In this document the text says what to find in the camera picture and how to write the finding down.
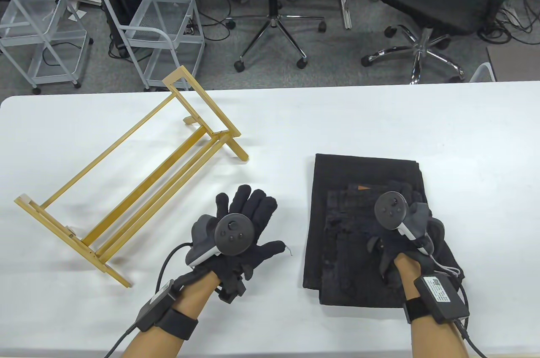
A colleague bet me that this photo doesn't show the dark grey glove-mounted controller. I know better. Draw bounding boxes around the dark grey glove-mounted controller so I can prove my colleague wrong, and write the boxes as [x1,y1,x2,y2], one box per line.
[374,191,436,255]
[186,214,256,268]

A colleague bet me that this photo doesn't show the white plastic object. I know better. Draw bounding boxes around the white plastic object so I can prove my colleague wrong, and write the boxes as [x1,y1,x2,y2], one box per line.
[469,62,497,83]

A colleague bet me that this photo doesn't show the person's right forearm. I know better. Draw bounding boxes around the person's right forearm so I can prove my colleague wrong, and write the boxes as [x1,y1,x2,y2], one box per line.
[394,255,470,358]

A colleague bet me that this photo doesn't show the white thin cable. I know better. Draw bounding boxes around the white thin cable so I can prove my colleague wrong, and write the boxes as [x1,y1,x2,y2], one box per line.
[426,247,463,278]

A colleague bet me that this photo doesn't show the black folded jeans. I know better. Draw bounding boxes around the black folded jeans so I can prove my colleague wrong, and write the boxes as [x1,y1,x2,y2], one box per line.
[302,153,465,309]

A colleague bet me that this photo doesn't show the person's left hand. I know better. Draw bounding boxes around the person's left hand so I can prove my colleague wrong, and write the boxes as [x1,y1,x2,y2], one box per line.
[184,184,288,289]

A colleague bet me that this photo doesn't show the black labelled wrist sensor box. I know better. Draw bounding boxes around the black labelled wrist sensor box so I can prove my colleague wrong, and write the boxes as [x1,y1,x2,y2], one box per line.
[413,273,470,325]

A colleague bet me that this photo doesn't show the grey metal trolley cart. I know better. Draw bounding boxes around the grey metal trolley cart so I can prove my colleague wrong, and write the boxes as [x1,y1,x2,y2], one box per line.
[0,0,94,95]
[102,0,206,92]

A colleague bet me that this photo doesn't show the bamboo wooden rack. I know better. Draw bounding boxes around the bamboo wooden rack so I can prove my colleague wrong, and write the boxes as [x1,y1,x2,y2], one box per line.
[14,65,250,288]

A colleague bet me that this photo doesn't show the black glove cable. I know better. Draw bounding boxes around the black glove cable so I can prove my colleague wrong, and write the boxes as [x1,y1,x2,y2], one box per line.
[103,242,195,358]
[453,280,486,358]

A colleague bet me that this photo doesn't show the small black glove module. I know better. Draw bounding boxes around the small black glove module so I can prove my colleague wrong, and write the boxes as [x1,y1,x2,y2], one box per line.
[217,275,248,304]

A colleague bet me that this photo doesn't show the person's left forearm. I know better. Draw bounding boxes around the person's left forearm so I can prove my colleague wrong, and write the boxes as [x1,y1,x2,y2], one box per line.
[120,270,222,358]

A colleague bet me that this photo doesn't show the black computer tower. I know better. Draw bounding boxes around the black computer tower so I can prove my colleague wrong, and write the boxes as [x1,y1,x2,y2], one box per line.
[103,0,140,59]

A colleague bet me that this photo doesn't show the person's right hand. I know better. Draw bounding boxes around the person's right hand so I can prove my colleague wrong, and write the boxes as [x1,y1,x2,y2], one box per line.
[366,181,446,290]

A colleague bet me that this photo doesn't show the black wrist strap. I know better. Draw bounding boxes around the black wrist strap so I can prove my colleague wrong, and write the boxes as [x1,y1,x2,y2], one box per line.
[403,298,432,325]
[154,307,199,342]

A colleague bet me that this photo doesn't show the brown board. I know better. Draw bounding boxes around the brown board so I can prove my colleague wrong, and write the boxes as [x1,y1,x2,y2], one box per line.
[486,43,540,82]

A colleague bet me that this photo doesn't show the black floor cables bundle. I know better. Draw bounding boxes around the black floor cables bundle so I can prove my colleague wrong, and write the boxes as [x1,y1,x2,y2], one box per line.
[478,0,540,45]
[185,0,238,34]

